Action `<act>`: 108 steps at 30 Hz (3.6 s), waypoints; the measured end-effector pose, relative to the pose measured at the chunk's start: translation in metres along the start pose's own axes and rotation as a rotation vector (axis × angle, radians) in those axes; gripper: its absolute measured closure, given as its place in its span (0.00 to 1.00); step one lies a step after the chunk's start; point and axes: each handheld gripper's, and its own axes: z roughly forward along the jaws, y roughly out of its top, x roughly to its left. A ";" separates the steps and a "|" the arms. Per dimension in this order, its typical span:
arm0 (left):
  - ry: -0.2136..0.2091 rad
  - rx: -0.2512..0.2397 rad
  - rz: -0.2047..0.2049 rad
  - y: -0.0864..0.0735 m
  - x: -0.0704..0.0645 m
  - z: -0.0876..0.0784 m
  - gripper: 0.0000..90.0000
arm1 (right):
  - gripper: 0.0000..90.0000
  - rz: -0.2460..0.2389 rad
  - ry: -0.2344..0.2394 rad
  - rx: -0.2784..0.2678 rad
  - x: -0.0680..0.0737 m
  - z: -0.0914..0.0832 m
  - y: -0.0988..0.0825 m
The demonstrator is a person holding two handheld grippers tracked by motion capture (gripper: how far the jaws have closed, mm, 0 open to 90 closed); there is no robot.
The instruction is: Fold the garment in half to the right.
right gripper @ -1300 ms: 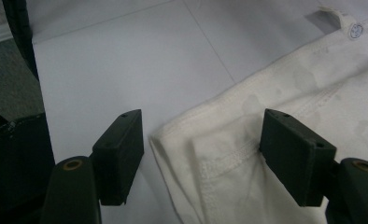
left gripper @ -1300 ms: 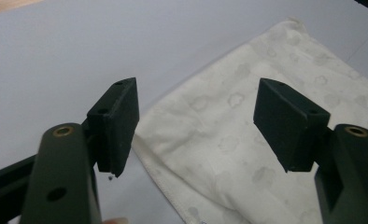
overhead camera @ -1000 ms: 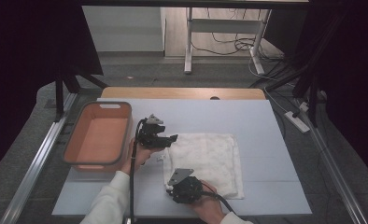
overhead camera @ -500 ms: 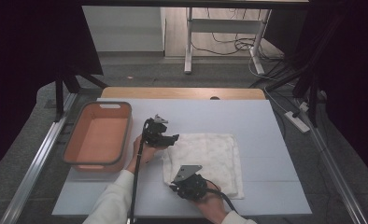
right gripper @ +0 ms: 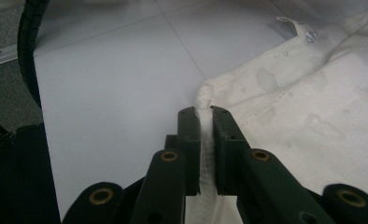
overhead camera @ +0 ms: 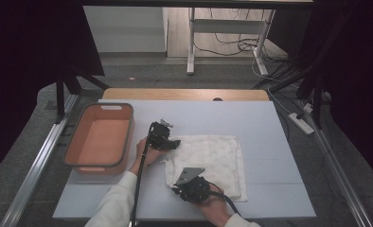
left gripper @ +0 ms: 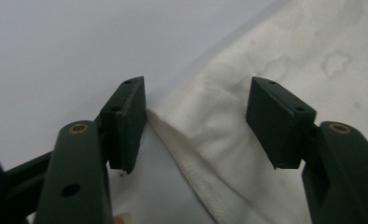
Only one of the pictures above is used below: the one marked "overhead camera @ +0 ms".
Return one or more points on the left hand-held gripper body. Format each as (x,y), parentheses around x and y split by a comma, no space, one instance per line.
(158,134)

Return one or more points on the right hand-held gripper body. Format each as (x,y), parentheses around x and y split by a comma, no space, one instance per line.
(197,190)

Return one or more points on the white baby garment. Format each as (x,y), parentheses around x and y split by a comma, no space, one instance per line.
(213,157)

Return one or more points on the orange plastic basket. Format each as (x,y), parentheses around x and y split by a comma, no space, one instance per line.
(99,142)

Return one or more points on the person's left hand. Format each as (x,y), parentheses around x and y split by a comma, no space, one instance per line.
(146,154)

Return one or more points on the person's right hand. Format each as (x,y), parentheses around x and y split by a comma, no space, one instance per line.
(216,209)

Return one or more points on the wooden table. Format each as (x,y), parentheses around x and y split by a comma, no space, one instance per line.
(181,94)

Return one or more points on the black metal stand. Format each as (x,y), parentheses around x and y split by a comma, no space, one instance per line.
(317,107)
(60,101)

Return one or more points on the white cabinet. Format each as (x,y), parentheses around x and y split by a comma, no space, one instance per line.
(124,28)

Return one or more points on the white power strip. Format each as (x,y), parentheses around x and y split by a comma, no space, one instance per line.
(301,124)

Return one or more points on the white plug adapter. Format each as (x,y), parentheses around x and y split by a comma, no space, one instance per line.
(308,108)

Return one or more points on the dark curtain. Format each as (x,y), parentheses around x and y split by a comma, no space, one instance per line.
(358,94)
(23,63)

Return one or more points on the white metal desk frame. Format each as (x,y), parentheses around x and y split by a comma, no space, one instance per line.
(228,26)

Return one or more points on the aluminium rail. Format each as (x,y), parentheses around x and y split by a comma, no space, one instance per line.
(346,189)
(34,176)

